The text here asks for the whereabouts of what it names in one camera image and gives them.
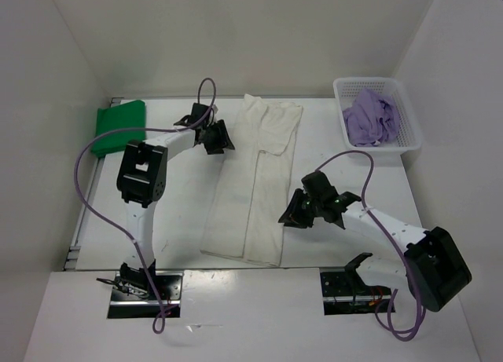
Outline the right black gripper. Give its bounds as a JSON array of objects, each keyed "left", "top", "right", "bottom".
[{"left": 278, "top": 187, "right": 322, "bottom": 229}]

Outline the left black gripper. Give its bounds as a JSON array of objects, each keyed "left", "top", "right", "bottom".
[{"left": 202, "top": 119, "right": 234, "bottom": 155}]

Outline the white plastic basket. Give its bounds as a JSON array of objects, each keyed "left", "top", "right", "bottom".
[{"left": 332, "top": 77, "right": 423, "bottom": 155}]

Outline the green t shirt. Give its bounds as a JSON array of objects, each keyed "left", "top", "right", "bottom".
[{"left": 91, "top": 100, "right": 146, "bottom": 159}]

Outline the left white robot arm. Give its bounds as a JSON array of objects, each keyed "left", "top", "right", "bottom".
[{"left": 116, "top": 120, "right": 234, "bottom": 299}]

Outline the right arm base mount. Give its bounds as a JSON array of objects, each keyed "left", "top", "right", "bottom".
[{"left": 319, "top": 268, "right": 391, "bottom": 316}]

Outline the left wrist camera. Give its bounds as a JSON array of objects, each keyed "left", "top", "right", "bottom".
[{"left": 174, "top": 103, "right": 218, "bottom": 130}]

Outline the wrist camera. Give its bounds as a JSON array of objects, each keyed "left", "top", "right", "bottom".
[
  {"left": 301, "top": 170, "right": 339, "bottom": 201},
  {"left": 174, "top": 103, "right": 218, "bottom": 130}
]

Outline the lavender t shirt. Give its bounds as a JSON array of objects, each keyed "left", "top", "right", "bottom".
[{"left": 343, "top": 88, "right": 401, "bottom": 147}]

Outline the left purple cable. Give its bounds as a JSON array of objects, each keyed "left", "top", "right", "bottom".
[{"left": 74, "top": 78, "right": 221, "bottom": 335}]

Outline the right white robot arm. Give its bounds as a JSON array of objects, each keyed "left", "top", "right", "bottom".
[{"left": 278, "top": 188, "right": 472, "bottom": 312}]

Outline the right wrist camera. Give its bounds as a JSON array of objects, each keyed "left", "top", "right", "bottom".
[{"left": 301, "top": 170, "right": 339, "bottom": 201}]

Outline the white t shirt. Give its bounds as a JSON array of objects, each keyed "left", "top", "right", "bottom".
[{"left": 200, "top": 94, "right": 303, "bottom": 267}]

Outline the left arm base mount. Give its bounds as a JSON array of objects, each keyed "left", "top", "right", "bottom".
[{"left": 101, "top": 272, "right": 183, "bottom": 320}]

